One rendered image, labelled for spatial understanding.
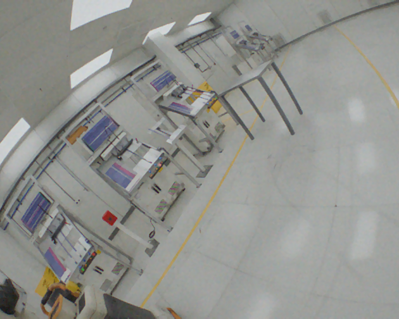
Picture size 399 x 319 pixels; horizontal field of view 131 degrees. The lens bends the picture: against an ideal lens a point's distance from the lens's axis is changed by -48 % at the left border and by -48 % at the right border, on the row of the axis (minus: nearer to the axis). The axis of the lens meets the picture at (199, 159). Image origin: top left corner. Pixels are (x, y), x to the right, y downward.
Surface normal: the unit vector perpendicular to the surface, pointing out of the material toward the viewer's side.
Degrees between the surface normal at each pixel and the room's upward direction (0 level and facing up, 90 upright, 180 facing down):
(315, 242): 0
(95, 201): 90
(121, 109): 90
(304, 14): 89
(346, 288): 0
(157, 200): 90
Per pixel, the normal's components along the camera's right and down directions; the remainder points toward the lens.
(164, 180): 0.58, -0.12
